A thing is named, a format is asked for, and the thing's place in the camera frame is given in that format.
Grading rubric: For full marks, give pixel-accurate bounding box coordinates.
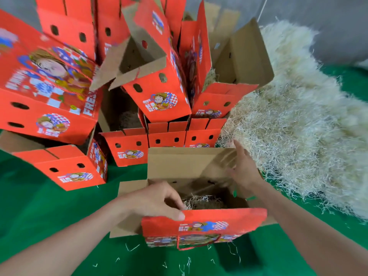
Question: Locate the person's left hand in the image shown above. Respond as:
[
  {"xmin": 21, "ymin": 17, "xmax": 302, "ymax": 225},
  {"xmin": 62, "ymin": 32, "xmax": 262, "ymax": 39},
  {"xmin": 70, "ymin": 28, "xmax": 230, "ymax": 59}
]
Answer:
[{"xmin": 117, "ymin": 180, "xmax": 187, "ymax": 223}]

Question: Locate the person's right hand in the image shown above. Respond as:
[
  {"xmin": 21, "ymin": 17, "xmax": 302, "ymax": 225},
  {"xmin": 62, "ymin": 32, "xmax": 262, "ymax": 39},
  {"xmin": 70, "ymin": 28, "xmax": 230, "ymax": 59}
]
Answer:
[{"xmin": 224, "ymin": 139, "xmax": 265, "ymax": 194}]

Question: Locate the small straw filler clump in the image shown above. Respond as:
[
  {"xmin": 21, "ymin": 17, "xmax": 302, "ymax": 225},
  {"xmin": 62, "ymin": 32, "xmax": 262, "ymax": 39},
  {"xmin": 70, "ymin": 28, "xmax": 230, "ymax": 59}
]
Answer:
[{"xmin": 182, "ymin": 194, "xmax": 227, "ymax": 212}]

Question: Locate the pile of wood wool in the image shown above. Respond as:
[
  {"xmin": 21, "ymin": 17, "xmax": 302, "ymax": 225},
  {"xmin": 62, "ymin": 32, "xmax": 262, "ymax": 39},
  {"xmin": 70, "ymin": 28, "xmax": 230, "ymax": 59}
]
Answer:
[{"xmin": 204, "ymin": 20, "xmax": 368, "ymax": 221}]

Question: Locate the person's right forearm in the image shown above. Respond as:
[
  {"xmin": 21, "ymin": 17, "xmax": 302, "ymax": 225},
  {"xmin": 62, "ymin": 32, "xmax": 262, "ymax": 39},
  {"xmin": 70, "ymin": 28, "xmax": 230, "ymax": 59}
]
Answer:
[{"xmin": 247, "ymin": 178, "xmax": 368, "ymax": 276}]

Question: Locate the person's left forearm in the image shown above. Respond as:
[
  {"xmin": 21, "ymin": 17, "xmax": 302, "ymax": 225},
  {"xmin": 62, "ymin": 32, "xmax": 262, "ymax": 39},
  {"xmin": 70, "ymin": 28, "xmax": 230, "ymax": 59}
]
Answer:
[{"xmin": 0, "ymin": 201, "xmax": 132, "ymax": 276}]

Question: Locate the white pole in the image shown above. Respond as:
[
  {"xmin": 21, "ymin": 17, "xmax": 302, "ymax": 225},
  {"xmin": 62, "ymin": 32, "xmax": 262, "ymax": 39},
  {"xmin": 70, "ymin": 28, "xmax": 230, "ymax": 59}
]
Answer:
[{"xmin": 256, "ymin": 0, "xmax": 270, "ymax": 22}]

